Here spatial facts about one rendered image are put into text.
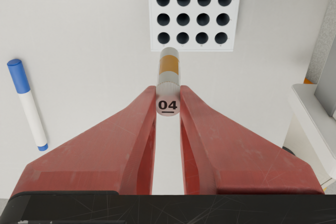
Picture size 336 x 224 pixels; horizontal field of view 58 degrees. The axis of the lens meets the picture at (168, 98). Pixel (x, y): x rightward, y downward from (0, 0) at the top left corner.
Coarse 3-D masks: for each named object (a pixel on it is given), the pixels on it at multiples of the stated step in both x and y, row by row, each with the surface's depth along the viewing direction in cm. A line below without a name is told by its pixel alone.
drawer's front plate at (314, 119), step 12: (300, 84) 30; (312, 84) 30; (288, 96) 31; (300, 96) 28; (312, 96) 28; (300, 108) 28; (312, 108) 27; (300, 120) 28; (312, 120) 26; (324, 120) 25; (312, 132) 25; (324, 132) 24; (312, 144) 25; (324, 144) 23; (324, 156) 23; (324, 168) 23
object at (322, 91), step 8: (328, 56) 26; (328, 64) 26; (328, 72) 26; (320, 80) 27; (328, 80) 26; (320, 88) 27; (328, 88) 26; (320, 96) 27; (328, 96) 26; (328, 104) 26; (328, 112) 26
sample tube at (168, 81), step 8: (168, 48) 16; (160, 56) 16; (168, 56) 15; (176, 56) 15; (160, 64) 15; (168, 64) 14; (176, 64) 15; (160, 72) 14; (168, 72) 14; (176, 72) 14; (160, 80) 14; (168, 80) 13; (176, 80) 14; (160, 88) 13; (168, 88) 13; (176, 88) 13; (160, 96) 12; (168, 96) 12; (176, 96) 12; (160, 104) 13; (168, 104) 13; (176, 104) 13; (160, 112) 13; (168, 112) 13; (176, 112) 13
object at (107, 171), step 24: (144, 96) 11; (120, 120) 8; (144, 120) 8; (72, 144) 7; (96, 144) 7; (120, 144) 7; (144, 144) 9; (24, 168) 6; (48, 168) 6; (72, 168) 6; (96, 168) 6; (120, 168) 6; (144, 168) 11; (24, 192) 5; (48, 192) 5; (72, 192) 5; (96, 192) 5; (120, 192) 5; (144, 192) 10; (0, 216) 5; (24, 216) 5; (48, 216) 5; (72, 216) 5; (96, 216) 5; (120, 216) 5; (144, 216) 5; (168, 216) 5; (192, 216) 5; (216, 216) 5; (240, 216) 5; (264, 216) 5; (288, 216) 5; (312, 216) 5
